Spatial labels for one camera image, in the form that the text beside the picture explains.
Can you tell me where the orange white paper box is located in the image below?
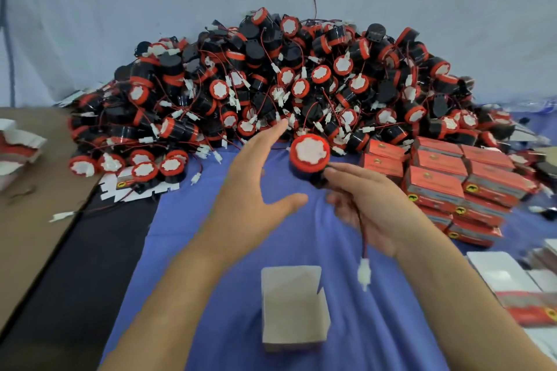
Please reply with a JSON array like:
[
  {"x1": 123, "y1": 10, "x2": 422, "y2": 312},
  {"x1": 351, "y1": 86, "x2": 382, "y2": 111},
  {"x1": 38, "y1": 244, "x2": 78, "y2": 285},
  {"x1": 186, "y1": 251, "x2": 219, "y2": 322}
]
[
  {"x1": 422, "y1": 206, "x2": 455, "y2": 231},
  {"x1": 460, "y1": 144, "x2": 516, "y2": 169},
  {"x1": 261, "y1": 264, "x2": 332, "y2": 352},
  {"x1": 464, "y1": 160, "x2": 541, "y2": 205},
  {"x1": 446, "y1": 217, "x2": 504, "y2": 248},
  {"x1": 402, "y1": 166, "x2": 466, "y2": 213},
  {"x1": 366, "y1": 139, "x2": 408, "y2": 161},
  {"x1": 361, "y1": 153, "x2": 406, "y2": 180},
  {"x1": 451, "y1": 192, "x2": 515, "y2": 227},
  {"x1": 411, "y1": 149, "x2": 469, "y2": 178},
  {"x1": 416, "y1": 136, "x2": 466, "y2": 156}
]

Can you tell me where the stack of paper boxes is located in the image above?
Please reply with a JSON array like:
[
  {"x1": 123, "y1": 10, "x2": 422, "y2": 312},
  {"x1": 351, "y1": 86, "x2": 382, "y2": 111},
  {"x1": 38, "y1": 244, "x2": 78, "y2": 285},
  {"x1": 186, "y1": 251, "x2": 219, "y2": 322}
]
[
  {"x1": 0, "y1": 118, "x2": 49, "y2": 194},
  {"x1": 465, "y1": 240, "x2": 557, "y2": 359}
]

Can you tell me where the single red black buzzer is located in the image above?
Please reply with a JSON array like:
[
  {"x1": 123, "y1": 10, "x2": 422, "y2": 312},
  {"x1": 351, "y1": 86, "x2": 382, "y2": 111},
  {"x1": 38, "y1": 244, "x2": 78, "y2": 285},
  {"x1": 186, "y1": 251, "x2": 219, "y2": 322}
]
[{"x1": 289, "y1": 132, "x2": 374, "y2": 291}]

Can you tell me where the person's right forearm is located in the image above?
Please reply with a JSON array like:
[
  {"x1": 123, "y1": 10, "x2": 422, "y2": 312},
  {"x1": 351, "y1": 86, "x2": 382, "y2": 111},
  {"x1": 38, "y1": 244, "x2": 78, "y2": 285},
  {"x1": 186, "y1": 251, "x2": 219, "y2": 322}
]
[{"x1": 400, "y1": 227, "x2": 557, "y2": 371}]

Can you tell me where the person's left forearm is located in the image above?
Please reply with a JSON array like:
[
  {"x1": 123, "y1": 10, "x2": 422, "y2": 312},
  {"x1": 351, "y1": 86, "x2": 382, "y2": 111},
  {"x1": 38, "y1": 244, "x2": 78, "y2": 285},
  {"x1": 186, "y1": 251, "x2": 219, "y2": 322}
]
[{"x1": 100, "y1": 240, "x2": 236, "y2": 371}]

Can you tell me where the blue cloth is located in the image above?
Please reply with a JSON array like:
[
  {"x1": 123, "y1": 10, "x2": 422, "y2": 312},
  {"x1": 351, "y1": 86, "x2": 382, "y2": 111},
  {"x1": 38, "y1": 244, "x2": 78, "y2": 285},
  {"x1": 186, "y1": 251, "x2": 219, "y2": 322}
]
[{"x1": 100, "y1": 110, "x2": 557, "y2": 371}]

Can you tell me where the person's right hand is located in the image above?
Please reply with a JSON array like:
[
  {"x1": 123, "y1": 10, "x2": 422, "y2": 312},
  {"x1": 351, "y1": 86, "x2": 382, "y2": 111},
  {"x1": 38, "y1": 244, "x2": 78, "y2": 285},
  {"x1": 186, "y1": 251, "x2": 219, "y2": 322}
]
[{"x1": 322, "y1": 162, "x2": 440, "y2": 259}]

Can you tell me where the person's left hand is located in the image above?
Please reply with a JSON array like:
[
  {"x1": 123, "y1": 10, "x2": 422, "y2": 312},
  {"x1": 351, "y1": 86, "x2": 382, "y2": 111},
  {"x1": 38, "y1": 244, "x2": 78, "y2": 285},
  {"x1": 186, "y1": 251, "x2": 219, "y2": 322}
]
[{"x1": 193, "y1": 121, "x2": 310, "y2": 267}]

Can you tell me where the rubber band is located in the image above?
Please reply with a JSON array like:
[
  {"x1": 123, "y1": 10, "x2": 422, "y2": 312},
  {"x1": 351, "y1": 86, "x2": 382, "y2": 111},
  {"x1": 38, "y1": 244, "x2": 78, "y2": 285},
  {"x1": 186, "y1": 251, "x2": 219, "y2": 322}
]
[{"x1": 7, "y1": 184, "x2": 38, "y2": 204}]

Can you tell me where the pile of black red buzzers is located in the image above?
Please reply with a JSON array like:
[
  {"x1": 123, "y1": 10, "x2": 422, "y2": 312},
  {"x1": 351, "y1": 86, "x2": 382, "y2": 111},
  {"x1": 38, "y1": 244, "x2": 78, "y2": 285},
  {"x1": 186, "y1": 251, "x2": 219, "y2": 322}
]
[{"x1": 68, "y1": 5, "x2": 545, "y2": 180}]

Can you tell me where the brown cardboard sheet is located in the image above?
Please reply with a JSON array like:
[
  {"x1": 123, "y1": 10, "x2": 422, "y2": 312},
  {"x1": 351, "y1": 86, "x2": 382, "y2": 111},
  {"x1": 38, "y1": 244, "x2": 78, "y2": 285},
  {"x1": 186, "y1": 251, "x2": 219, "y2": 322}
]
[{"x1": 0, "y1": 107, "x2": 99, "y2": 333}]

